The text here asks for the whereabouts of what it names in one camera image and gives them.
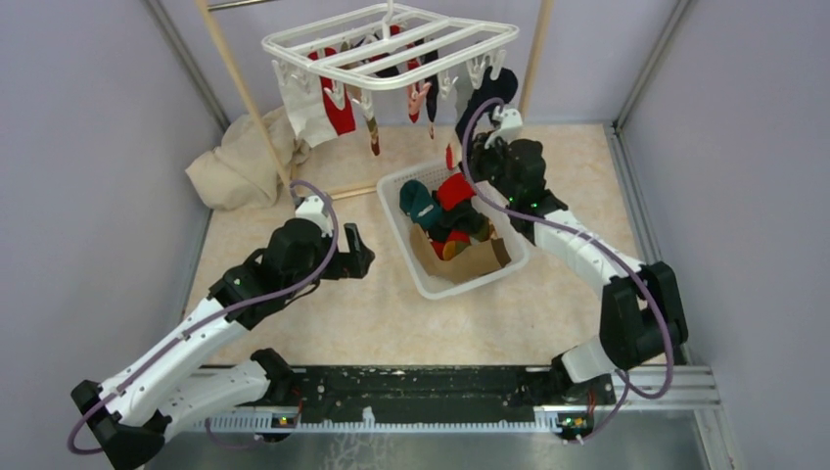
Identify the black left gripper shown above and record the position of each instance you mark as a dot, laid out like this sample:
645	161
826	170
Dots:
355	263

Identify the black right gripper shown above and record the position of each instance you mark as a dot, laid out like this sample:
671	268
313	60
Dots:
478	153

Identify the white plastic laundry basket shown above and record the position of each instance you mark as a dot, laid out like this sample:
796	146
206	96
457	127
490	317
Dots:
470	221

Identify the dark navy sock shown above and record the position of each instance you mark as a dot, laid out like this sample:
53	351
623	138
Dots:
504	87

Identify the navy red sock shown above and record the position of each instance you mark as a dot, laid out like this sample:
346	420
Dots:
433	92

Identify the red snowflake sock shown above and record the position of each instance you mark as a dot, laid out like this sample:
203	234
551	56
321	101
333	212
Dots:
417	91

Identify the brown striped sock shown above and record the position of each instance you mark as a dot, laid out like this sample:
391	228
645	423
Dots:
372	125

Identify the white plastic sock hanger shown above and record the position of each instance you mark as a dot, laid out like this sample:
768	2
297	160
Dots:
367	49

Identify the red plain sock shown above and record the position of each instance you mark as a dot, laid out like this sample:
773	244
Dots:
330	115

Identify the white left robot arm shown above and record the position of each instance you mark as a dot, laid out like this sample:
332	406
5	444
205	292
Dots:
135	413

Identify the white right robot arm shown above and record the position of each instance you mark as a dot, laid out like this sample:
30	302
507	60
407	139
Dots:
641	315

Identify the red sock in basket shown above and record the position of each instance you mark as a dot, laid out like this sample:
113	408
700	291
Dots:
454	191

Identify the teal sock in basket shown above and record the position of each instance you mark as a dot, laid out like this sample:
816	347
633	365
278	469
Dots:
416	201

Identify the brown cloth in basket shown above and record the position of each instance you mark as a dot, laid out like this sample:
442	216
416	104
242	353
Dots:
456	261

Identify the beige crumpled cloth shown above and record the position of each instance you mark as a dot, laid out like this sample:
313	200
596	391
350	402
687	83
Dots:
240	172

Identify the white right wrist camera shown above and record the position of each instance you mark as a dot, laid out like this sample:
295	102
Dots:
508	125

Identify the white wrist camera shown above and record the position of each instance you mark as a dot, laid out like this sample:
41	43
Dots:
508	125
313	209

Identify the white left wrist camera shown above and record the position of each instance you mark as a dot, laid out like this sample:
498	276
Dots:
313	209

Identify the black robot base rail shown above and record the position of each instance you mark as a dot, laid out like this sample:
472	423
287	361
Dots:
506	399

